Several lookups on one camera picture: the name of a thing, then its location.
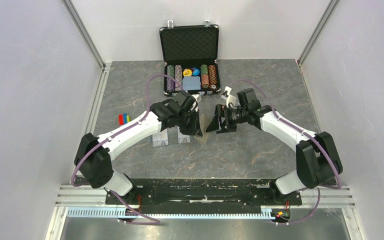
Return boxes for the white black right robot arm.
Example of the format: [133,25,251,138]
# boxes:
[205,87,343,204]

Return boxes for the purple green chip stack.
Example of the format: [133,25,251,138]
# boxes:
[166,65,175,91]

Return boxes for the aluminium frame rail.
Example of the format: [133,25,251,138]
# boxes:
[55,185,356,209]

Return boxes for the orange brown chip stack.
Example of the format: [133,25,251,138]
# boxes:
[208,65,218,89]

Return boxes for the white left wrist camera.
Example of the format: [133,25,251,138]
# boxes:
[192,94,202,103]

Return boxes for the grey purple chip stack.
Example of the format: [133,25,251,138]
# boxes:
[174,64,183,91]

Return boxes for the clear plastic card sleeve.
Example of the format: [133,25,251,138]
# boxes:
[149,127,191,147]

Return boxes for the black poker chip case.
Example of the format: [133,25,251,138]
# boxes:
[159,20,221,97]

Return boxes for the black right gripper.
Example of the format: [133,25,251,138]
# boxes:
[206,104,248,134]

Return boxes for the colourful toy block stack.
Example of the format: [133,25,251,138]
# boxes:
[118,113,131,126]

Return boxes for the yellow dealer button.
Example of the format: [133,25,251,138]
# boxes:
[182,68,193,77]

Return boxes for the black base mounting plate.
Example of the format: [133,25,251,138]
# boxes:
[123,178,302,214]

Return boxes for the green orange chip stack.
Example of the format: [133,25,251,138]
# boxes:
[200,64,210,89]

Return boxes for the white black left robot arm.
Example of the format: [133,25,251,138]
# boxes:
[73,90,202,204]

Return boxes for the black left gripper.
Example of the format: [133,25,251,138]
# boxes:
[176,108,202,138]

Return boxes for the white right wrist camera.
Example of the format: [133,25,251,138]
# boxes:
[221,86,237,107]

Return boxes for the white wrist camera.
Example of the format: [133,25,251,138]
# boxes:
[192,94,202,103]
[221,86,237,107]

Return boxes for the white slotted cable duct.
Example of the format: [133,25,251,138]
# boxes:
[66,206,275,220]

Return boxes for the blue playing card deck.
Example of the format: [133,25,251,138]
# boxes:
[182,76,201,91]

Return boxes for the blue dealer button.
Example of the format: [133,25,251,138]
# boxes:
[191,67,201,76]

